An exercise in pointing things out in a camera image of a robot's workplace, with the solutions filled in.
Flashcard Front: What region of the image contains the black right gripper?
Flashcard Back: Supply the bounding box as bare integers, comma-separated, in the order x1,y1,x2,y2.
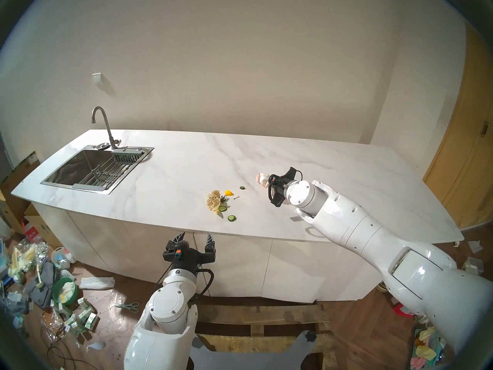
268,167,298,202

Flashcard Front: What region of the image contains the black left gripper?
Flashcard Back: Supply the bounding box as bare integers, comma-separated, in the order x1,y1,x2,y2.
163,231,216,273

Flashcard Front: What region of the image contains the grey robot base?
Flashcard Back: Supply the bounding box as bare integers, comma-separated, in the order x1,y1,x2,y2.
189,331,318,370

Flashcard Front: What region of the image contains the white counter cabinet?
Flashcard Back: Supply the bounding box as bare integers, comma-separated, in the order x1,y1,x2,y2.
33,203,393,302

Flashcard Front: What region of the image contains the wooden pallet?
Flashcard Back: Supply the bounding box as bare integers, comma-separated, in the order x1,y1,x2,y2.
191,300,339,370

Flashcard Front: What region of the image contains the white foam net sleeve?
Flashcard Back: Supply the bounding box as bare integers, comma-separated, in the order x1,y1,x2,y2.
79,277,116,291

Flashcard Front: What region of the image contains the grey slotted sink strainer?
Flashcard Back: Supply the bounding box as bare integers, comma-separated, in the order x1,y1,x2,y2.
112,149,143,163

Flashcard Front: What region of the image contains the steel gooseneck faucet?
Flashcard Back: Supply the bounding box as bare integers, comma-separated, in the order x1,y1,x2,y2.
91,106,122,150

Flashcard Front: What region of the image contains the white plastic jug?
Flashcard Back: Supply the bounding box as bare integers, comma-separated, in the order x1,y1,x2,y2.
51,247,77,271

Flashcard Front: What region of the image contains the green white carton pile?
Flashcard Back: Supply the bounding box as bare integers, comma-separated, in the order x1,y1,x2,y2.
64,297,99,334

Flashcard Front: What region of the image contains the green plastic bowl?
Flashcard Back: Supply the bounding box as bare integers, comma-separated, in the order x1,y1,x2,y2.
52,277,80,306

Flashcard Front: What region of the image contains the stainless steel sink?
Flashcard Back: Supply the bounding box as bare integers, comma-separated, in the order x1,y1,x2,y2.
40,145,154,195

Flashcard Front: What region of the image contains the grey fabric bag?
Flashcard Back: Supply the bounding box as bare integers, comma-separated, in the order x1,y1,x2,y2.
29,262,61,310

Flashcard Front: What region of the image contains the cardboard box red label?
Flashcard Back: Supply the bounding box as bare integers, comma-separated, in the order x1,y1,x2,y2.
22,214,62,250

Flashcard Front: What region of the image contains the yellow green plastic bag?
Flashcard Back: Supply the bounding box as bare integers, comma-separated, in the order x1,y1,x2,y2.
10,245,38,284

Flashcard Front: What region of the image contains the wooden door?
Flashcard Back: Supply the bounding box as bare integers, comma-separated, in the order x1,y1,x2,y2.
423,22,493,229

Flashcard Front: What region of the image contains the brown cardboard box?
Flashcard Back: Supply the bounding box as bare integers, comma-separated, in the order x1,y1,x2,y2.
0,151,41,198

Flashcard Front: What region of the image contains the clear plastic container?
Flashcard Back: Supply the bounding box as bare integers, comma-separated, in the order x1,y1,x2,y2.
462,257,484,275

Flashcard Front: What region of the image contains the tray of pastel sponges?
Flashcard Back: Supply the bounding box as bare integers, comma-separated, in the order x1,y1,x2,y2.
410,326,447,370

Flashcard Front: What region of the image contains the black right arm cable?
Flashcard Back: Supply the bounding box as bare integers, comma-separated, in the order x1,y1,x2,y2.
268,169,304,208

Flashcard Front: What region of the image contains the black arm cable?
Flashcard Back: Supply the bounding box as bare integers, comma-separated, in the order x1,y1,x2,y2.
193,268,215,297
268,169,304,208

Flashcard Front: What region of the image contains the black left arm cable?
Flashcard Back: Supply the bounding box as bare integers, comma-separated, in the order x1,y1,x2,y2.
193,268,215,297

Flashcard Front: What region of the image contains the wire dish rack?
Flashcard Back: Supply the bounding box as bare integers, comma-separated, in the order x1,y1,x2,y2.
83,163,129,188

